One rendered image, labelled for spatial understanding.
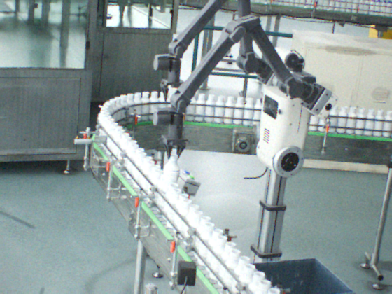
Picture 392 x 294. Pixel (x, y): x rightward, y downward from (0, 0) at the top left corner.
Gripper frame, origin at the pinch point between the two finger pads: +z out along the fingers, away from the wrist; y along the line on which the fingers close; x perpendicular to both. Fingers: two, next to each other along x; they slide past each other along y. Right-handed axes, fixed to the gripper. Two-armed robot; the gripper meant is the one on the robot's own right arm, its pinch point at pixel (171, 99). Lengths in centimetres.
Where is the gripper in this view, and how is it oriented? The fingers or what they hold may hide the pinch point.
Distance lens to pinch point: 382.5
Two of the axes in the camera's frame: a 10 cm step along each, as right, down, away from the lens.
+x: 3.7, 3.2, -8.7
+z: -1.0, 9.5, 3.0
